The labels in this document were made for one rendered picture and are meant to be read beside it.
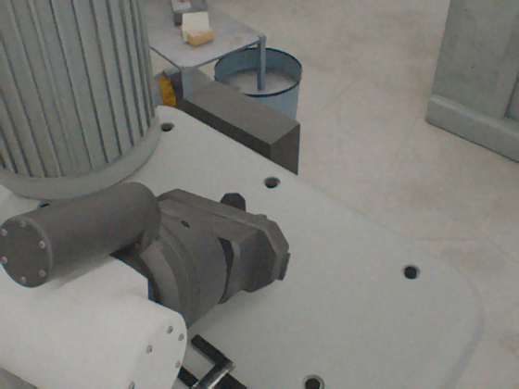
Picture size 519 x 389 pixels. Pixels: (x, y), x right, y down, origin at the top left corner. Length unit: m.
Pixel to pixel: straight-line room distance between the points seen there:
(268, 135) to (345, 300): 0.46
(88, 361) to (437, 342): 0.31
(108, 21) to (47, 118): 0.10
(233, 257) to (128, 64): 0.24
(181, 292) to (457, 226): 3.00
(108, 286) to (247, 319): 0.21
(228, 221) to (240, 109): 0.55
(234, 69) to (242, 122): 2.40
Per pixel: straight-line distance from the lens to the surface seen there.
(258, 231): 0.44
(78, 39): 0.52
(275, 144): 0.91
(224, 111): 0.97
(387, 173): 3.50
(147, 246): 0.34
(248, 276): 0.44
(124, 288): 0.30
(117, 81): 0.56
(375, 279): 0.52
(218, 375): 0.46
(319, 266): 0.53
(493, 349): 2.86
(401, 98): 4.14
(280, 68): 3.35
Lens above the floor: 2.30
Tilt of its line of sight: 45 degrees down
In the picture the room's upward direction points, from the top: straight up
